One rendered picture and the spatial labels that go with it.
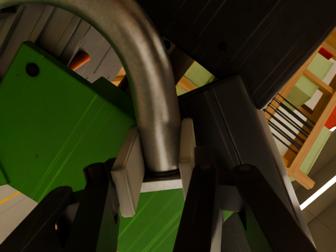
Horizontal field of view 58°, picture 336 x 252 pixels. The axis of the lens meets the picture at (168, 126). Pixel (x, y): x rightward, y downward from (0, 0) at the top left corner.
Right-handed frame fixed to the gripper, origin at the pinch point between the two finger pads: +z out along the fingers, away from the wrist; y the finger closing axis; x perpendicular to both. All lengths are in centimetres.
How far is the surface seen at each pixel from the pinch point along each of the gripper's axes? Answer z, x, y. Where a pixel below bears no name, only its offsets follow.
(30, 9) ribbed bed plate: 6.5, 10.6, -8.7
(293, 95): 310, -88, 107
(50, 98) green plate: 4.4, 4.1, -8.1
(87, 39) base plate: 49, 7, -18
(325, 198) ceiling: 606, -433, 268
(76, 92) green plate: 4.4, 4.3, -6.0
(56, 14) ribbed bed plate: 6.5, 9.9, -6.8
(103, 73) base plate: 66, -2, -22
